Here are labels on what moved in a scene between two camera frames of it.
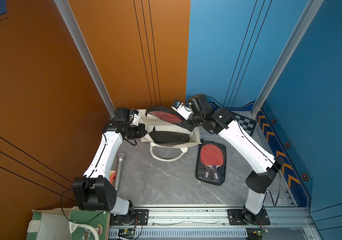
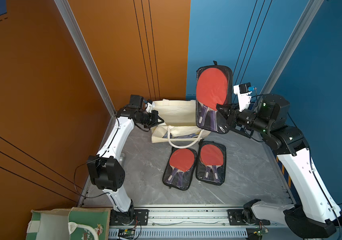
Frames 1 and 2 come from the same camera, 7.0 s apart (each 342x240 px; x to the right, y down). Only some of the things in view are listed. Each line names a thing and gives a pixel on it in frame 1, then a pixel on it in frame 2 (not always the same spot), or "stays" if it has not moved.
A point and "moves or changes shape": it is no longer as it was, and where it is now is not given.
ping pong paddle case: x=211 y=162 stays
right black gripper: x=187 y=125 to x=233 y=114
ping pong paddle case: x=165 y=113 to x=180 y=168
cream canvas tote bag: x=162 y=126 moves or changes shape
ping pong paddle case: x=167 y=137 to x=214 y=86
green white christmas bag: x=68 y=224 stays
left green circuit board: x=127 y=233 stays
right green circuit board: x=259 y=233 stays
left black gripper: x=142 y=131 to x=154 y=122
